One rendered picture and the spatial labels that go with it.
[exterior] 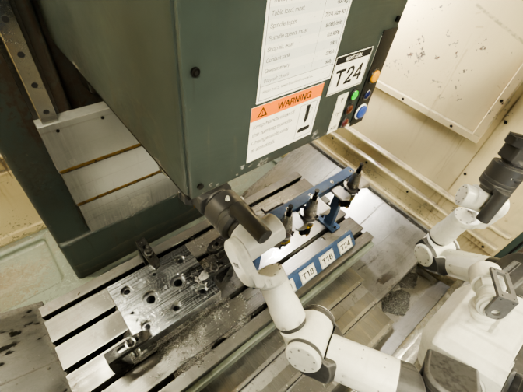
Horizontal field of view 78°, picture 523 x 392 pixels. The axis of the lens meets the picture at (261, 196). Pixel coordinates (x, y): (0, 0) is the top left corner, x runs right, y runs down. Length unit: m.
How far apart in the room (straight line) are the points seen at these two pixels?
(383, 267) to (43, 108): 1.44
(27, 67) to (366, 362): 1.04
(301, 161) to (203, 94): 1.51
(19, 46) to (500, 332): 1.27
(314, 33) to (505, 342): 0.73
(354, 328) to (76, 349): 1.01
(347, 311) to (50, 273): 1.34
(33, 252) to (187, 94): 1.59
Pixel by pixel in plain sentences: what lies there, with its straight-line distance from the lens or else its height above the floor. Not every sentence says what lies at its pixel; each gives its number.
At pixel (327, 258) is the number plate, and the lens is 1.33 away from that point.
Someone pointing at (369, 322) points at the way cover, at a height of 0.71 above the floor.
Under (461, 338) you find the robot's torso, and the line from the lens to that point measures 0.88.
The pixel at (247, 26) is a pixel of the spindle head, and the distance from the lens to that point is 0.42.
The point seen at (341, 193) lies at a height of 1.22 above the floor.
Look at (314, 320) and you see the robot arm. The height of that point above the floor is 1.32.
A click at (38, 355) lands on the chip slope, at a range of 1.56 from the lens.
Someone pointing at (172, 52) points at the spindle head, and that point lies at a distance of 0.39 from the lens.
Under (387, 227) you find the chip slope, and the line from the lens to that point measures 1.71.
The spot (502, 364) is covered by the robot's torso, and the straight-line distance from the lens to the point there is 0.87.
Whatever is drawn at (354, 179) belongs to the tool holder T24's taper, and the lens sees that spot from 1.17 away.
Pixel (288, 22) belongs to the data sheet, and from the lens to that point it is 0.46.
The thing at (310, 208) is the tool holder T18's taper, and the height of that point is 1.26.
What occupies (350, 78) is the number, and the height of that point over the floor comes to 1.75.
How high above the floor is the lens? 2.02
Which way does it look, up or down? 47 degrees down
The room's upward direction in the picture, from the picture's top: 9 degrees clockwise
